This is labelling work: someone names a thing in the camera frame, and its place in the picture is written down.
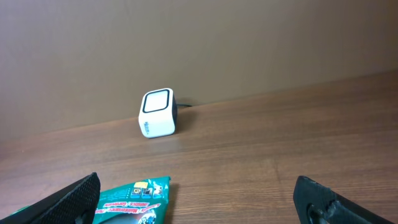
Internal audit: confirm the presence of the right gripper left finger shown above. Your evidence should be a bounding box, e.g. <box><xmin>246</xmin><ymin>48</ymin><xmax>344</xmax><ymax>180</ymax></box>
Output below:
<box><xmin>1</xmin><ymin>172</ymin><xmax>101</xmax><ymax>224</ymax></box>

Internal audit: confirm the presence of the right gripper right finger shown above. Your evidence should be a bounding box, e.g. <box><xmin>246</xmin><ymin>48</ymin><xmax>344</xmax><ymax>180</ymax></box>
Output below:
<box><xmin>293</xmin><ymin>175</ymin><xmax>392</xmax><ymax>224</ymax></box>

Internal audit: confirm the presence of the green 3M gloves package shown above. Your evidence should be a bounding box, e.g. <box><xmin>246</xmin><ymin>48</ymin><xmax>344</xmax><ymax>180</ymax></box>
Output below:
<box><xmin>9</xmin><ymin>175</ymin><xmax>172</xmax><ymax>224</ymax></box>

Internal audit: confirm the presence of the white barcode scanner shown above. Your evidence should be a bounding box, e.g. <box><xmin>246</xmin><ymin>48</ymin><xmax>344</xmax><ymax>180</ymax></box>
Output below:
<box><xmin>138</xmin><ymin>88</ymin><xmax>178</xmax><ymax>139</ymax></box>

